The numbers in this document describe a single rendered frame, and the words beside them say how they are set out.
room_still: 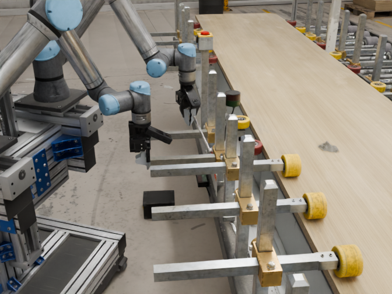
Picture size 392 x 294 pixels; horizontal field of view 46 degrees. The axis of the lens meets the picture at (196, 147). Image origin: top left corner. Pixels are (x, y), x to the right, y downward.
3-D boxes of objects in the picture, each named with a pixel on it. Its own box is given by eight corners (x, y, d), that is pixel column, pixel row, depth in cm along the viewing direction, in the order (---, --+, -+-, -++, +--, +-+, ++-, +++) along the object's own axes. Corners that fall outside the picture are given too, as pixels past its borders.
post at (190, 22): (188, 93, 307) (188, 20, 285) (188, 91, 310) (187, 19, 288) (193, 93, 308) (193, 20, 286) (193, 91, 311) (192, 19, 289)
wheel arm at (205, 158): (150, 168, 183) (150, 159, 181) (150, 164, 186) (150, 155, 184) (257, 163, 187) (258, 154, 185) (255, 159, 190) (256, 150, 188)
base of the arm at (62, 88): (26, 100, 191) (22, 77, 186) (46, 88, 203) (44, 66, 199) (58, 104, 187) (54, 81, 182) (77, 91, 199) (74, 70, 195)
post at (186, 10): (185, 75, 328) (184, 6, 306) (185, 73, 331) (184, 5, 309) (190, 75, 328) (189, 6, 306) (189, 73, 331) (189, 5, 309)
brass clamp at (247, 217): (239, 226, 134) (240, 211, 132) (231, 200, 146) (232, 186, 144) (260, 224, 134) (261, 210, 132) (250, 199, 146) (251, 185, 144)
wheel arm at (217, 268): (154, 283, 112) (153, 272, 110) (153, 273, 115) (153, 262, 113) (350, 268, 116) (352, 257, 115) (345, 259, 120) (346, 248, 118)
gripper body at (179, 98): (190, 100, 209) (190, 75, 203) (198, 107, 202) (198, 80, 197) (175, 103, 206) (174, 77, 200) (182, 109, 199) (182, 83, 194)
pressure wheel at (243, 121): (242, 146, 207) (244, 122, 202) (227, 141, 211) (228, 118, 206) (251, 139, 213) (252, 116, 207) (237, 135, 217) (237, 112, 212)
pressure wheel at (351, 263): (341, 248, 114) (329, 243, 122) (343, 280, 113) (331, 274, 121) (364, 246, 114) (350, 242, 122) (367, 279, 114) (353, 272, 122)
